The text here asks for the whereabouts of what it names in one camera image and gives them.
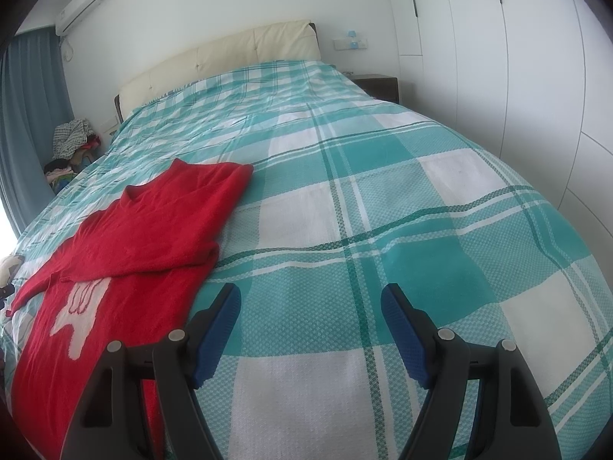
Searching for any dark wooden nightstand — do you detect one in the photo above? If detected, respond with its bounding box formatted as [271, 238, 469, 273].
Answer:
[351, 73, 400, 104]

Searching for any white air conditioner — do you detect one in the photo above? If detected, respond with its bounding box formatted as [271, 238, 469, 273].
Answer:
[54, 0, 120, 37]

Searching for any teal curtain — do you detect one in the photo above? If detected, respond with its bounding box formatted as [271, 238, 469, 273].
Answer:
[0, 28, 75, 243]

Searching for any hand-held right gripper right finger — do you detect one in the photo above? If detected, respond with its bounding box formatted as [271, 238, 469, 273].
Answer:
[380, 283, 562, 460]

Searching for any pile of mixed clothes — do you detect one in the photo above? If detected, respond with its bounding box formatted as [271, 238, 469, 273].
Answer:
[44, 118, 104, 196]

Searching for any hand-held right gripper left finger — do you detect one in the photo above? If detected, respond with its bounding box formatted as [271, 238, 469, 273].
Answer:
[60, 283, 242, 460]

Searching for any teal plaid bedspread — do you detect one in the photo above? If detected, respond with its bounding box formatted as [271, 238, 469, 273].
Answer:
[0, 60, 613, 460]

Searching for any red knitted sweater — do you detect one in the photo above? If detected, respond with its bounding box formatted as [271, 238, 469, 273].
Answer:
[6, 158, 254, 460]

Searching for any beige patterned cushion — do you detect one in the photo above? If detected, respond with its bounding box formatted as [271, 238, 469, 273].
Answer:
[0, 255, 25, 289]

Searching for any cream padded headboard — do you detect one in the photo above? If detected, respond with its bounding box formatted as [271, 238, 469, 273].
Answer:
[114, 20, 321, 122]

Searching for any white wardrobe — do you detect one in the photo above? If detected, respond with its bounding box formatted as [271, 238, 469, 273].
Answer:
[383, 0, 613, 295]

